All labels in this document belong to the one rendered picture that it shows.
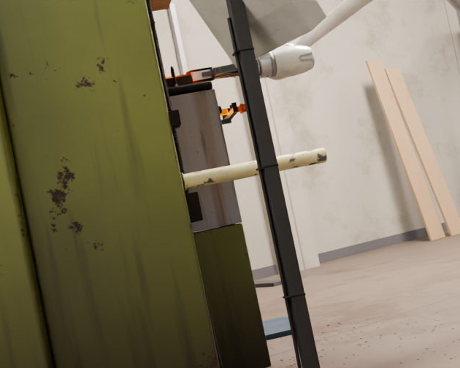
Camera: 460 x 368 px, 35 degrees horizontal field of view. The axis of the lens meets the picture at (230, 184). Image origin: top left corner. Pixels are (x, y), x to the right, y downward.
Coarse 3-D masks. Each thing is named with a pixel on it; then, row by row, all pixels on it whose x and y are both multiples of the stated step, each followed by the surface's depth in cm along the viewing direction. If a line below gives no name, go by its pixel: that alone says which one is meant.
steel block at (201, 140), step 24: (192, 96) 239; (192, 120) 239; (216, 120) 240; (192, 144) 238; (216, 144) 239; (192, 168) 237; (192, 192) 237; (216, 192) 238; (216, 216) 237; (240, 216) 239
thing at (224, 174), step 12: (276, 156) 220; (288, 156) 220; (300, 156) 220; (312, 156) 220; (324, 156) 221; (216, 168) 216; (228, 168) 216; (240, 168) 216; (252, 168) 217; (288, 168) 220; (192, 180) 213; (204, 180) 214; (216, 180) 215; (228, 180) 217
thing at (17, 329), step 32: (0, 96) 196; (0, 128) 191; (0, 160) 190; (0, 192) 189; (0, 224) 188; (0, 256) 188; (32, 256) 199; (0, 288) 187; (32, 288) 189; (0, 320) 186; (32, 320) 188; (0, 352) 186; (32, 352) 187
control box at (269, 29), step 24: (192, 0) 211; (216, 0) 205; (264, 0) 194; (288, 0) 189; (312, 0) 193; (216, 24) 211; (264, 24) 200; (288, 24) 194; (312, 24) 191; (264, 48) 206
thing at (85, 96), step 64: (0, 0) 203; (64, 0) 206; (128, 0) 209; (0, 64) 202; (64, 64) 205; (128, 64) 208; (64, 128) 203; (128, 128) 206; (64, 192) 202; (128, 192) 205; (64, 256) 200; (128, 256) 203; (192, 256) 206; (64, 320) 199; (128, 320) 202; (192, 320) 205
